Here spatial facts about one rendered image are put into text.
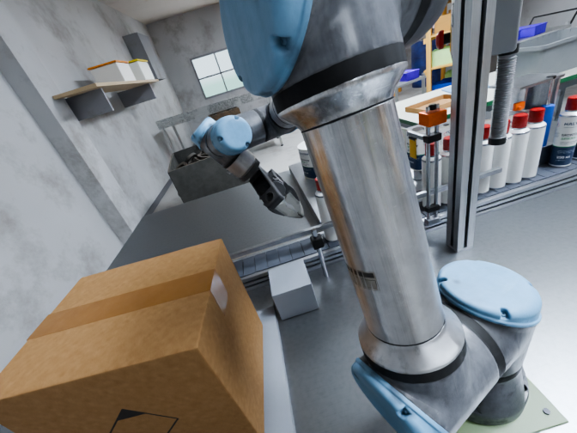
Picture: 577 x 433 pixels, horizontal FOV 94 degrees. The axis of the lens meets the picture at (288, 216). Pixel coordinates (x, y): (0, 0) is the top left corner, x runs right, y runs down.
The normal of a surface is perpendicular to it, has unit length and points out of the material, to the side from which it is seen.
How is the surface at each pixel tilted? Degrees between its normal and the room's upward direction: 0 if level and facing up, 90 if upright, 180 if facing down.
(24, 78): 90
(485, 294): 9
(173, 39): 90
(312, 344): 0
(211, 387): 90
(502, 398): 73
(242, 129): 77
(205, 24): 90
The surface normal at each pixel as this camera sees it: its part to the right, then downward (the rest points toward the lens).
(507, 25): -0.41, 0.55
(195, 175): 0.34, 0.40
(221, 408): 0.10, 0.48
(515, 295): -0.12, -0.89
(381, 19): 0.52, 0.08
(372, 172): 0.00, 0.31
